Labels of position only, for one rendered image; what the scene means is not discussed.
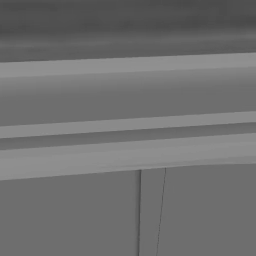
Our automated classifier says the grey cabinet door panel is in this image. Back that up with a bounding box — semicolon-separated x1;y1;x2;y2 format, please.
0;169;141;256
155;163;256;256

